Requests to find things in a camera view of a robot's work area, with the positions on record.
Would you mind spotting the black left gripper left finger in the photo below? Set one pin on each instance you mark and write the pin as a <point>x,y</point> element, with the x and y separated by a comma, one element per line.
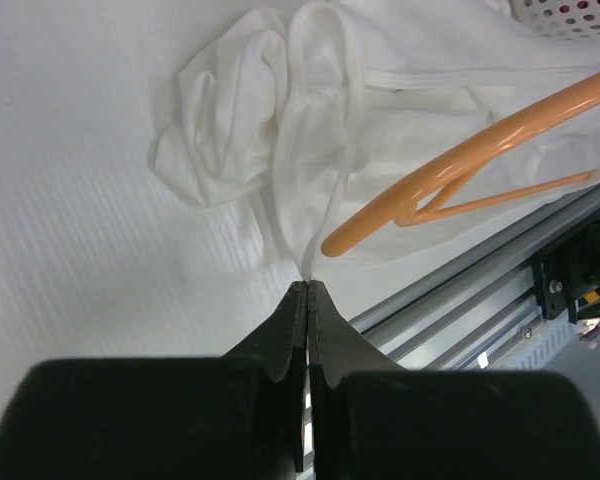
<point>236,416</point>

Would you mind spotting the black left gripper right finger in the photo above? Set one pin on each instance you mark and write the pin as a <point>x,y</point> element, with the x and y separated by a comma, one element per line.
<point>373,419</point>

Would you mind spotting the orange plastic hanger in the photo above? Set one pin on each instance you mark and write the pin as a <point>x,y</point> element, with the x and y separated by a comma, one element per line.
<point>420,197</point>

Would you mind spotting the white tank top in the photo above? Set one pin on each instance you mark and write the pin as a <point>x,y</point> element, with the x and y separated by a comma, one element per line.
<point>330,104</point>

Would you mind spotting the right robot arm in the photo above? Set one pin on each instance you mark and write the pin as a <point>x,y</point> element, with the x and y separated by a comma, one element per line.
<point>568,268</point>

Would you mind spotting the white perforated laundry basket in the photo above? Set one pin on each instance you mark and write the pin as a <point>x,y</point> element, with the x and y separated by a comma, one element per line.
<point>538,16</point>

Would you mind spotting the red garment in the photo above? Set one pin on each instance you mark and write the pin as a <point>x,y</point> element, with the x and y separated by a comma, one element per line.
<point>583,15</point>

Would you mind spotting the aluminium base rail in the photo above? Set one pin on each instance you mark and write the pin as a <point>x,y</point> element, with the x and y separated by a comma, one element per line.
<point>469,306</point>

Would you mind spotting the grey slotted cable duct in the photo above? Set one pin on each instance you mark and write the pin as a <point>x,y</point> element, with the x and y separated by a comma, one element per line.
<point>537,343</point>

